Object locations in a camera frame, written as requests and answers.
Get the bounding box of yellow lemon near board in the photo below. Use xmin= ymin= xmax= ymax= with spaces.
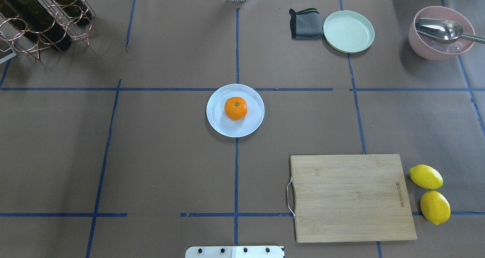
xmin=409 ymin=164 xmax=444 ymax=190

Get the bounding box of light green plate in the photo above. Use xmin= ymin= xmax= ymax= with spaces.
xmin=322 ymin=11 xmax=375 ymax=54

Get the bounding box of pink bowl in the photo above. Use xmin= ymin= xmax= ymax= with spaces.
xmin=408 ymin=6 xmax=477 ymax=61

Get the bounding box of copper wire bottle rack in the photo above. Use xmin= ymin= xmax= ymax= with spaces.
xmin=1 ymin=0 xmax=99 ymax=62

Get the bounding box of bamboo cutting board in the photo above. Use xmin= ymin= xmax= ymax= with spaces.
xmin=289 ymin=154 xmax=417 ymax=244

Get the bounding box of grey folded cloth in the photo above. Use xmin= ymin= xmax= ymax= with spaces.
xmin=289 ymin=8 xmax=324 ymax=40

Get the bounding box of white blue plate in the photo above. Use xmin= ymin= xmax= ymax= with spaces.
xmin=206 ymin=84 xmax=265 ymax=138

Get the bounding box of dark wine bottle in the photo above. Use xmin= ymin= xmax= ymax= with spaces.
xmin=54 ymin=0 xmax=92 ymax=26
xmin=5 ymin=0 xmax=72 ymax=51

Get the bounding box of dark wine bottle lower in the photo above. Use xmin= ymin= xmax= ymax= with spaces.
xmin=5 ymin=0 xmax=72 ymax=51

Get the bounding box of silver metal scoop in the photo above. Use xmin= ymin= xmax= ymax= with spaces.
xmin=415 ymin=18 xmax=485 ymax=44

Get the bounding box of yellow lemon far side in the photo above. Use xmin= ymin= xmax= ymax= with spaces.
xmin=419 ymin=190 xmax=451 ymax=225

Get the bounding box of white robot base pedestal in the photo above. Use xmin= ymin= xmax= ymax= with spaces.
xmin=185 ymin=245 xmax=285 ymax=258

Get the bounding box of orange mandarin fruit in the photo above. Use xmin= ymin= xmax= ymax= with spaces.
xmin=224 ymin=96 xmax=248 ymax=120

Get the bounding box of dark wine bottle upper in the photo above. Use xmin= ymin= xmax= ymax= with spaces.
xmin=54 ymin=0 xmax=92 ymax=26

